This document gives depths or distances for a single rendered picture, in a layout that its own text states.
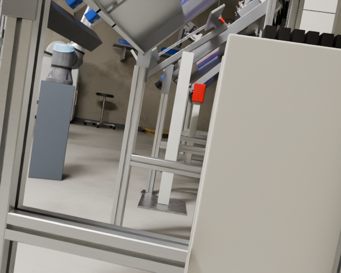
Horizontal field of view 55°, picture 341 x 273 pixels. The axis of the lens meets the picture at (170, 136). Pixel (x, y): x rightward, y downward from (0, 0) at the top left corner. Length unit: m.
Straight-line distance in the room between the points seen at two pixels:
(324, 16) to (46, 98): 1.59
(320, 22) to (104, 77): 5.06
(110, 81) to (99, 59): 0.47
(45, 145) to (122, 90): 4.75
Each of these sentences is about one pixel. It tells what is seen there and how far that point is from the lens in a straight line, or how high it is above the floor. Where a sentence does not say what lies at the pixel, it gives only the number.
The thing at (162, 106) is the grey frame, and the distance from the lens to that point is 1.90.
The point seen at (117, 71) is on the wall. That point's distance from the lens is 6.64.
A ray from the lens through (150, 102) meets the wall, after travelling 6.73.
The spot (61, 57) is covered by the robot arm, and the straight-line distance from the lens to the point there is 2.00.
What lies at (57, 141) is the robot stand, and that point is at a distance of 1.97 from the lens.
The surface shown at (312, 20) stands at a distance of 2.07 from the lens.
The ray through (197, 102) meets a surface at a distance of 2.97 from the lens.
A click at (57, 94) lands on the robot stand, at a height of 0.49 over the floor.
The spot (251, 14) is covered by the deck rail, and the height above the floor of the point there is 1.11.
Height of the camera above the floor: 0.50
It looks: 4 degrees down
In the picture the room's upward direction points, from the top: 10 degrees clockwise
